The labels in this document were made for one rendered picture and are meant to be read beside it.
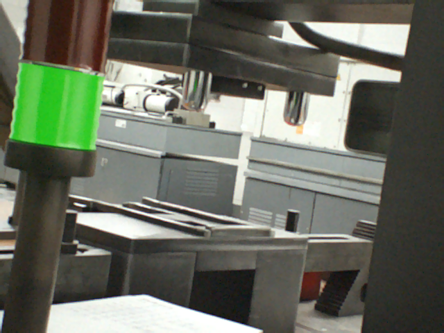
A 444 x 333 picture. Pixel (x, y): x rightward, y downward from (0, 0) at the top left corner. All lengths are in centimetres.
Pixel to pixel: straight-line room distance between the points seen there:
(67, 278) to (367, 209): 553
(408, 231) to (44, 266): 20
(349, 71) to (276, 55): 563
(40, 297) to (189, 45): 25
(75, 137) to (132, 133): 752
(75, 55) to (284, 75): 32
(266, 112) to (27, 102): 638
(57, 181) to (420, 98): 21
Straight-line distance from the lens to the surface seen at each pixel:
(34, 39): 39
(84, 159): 39
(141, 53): 63
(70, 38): 39
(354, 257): 86
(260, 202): 669
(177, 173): 769
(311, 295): 92
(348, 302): 87
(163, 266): 61
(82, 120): 39
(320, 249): 81
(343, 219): 617
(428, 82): 50
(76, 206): 74
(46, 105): 39
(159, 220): 67
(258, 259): 69
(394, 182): 50
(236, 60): 64
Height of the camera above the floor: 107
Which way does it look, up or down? 3 degrees down
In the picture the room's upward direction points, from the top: 8 degrees clockwise
